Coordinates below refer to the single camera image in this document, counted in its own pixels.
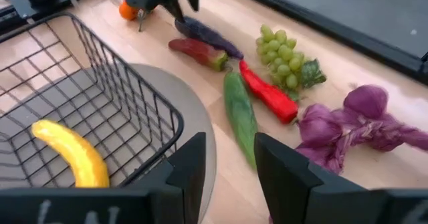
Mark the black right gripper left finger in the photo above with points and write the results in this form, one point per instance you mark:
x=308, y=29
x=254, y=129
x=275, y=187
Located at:
x=167, y=200

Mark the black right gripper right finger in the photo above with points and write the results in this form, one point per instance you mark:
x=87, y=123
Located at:
x=301, y=197

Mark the orange tangerine bunch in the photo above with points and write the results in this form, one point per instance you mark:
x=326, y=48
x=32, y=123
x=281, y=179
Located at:
x=127, y=11

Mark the dark purple eggplant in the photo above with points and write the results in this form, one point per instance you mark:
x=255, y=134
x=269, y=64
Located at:
x=207, y=35

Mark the dark red green-tipped pepper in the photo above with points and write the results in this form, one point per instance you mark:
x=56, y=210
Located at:
x=197, y=51

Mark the yellow banana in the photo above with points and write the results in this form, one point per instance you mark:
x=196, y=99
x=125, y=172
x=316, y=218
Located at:
x=77, y=153

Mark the green cucumber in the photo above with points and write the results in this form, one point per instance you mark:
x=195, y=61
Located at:
x=240, y=113

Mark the bright red pepper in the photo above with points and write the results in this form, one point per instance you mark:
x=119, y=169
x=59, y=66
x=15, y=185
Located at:
x=271, y=95

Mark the green grape bunch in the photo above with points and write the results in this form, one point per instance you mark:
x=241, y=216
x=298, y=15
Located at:
x=281, y=53

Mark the purple onion braid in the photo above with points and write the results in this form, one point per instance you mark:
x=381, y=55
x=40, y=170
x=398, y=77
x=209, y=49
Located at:
x=364, y=100

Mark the round grey placemat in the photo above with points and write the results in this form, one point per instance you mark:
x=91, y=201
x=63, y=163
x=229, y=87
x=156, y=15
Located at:
x=197, y=117

